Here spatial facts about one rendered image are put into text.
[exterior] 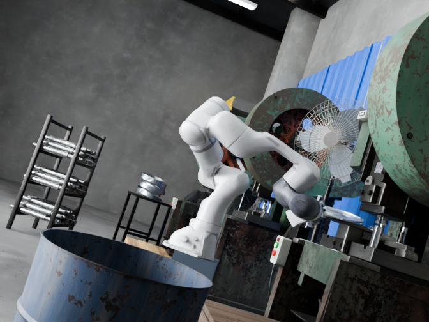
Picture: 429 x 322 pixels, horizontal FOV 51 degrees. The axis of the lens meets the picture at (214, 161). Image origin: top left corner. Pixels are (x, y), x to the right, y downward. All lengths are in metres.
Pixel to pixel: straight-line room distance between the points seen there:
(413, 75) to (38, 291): 1.35
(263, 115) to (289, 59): 4.26
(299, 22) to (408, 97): 6.18
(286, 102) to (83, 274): 2.69
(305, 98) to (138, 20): 5.85
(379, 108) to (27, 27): 7.76
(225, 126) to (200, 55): 7.36
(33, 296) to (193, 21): 8.27
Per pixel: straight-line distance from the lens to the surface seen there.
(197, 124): 1.59
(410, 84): 1.71
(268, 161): 3.33
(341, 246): 2.05
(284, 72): 7.48
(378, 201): 2.10
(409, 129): 1.69
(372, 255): 1.91
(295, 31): 7.73
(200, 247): 1.82
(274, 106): 3.39
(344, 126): 2.97
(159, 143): 8.48
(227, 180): 1.80
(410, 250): 1.99
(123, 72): 8.63
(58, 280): 0.97
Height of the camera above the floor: 0.65
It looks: 6 degrees up
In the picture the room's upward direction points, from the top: 18 degrees clockwise
